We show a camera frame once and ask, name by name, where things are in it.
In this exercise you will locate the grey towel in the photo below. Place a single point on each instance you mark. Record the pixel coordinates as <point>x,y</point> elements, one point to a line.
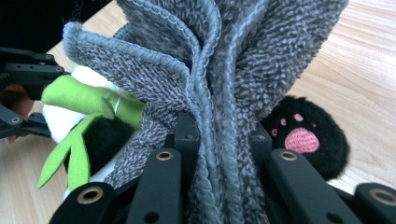
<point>155,77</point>

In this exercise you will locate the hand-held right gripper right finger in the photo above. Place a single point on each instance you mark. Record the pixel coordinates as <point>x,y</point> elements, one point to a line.
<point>263,140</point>

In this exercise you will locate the panda plush toy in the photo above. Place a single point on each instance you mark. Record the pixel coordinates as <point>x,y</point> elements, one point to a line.
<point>327,155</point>

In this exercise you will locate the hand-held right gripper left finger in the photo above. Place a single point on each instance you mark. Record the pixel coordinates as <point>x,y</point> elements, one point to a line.
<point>186,133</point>

